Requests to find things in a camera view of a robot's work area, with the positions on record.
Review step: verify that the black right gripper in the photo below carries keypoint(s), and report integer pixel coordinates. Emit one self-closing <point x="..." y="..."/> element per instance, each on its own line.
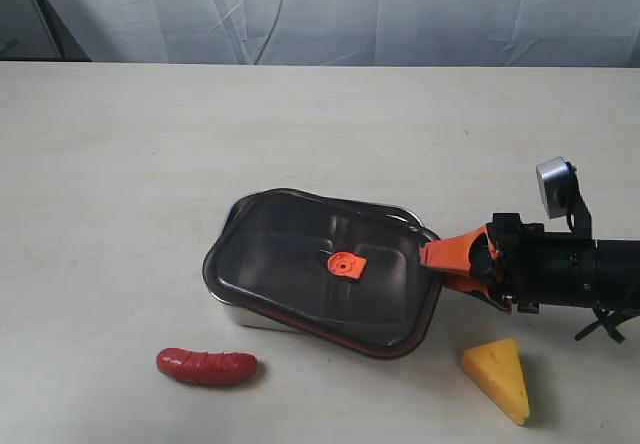
<point x="512" y="263"/>

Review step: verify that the yellow toy cheese wedge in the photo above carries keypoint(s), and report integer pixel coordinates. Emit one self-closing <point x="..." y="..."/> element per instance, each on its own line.
<point x="496" y="369"/>

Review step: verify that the dark transparent lunch box lid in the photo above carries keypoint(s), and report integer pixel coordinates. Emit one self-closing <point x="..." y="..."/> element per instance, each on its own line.
<point x="280" y="244"/>

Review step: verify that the red toy sausage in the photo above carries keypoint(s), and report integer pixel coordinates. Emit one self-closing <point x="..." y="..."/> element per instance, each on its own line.
<point x="206" y="369"/>

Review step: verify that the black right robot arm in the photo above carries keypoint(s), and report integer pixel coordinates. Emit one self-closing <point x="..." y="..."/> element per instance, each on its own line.
<point x="616" y="275"/>

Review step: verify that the steel two-compartment lunch box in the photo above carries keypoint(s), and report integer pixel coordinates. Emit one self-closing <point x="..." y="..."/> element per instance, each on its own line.
<point x="241" y="315"/>

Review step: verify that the white wrinkled backdrop curtain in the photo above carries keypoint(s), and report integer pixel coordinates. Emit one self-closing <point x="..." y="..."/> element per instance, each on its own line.
<point x="601" y="33"/>

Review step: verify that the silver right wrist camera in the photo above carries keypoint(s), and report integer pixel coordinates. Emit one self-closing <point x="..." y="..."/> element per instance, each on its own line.
<point x="561" y="196"/>

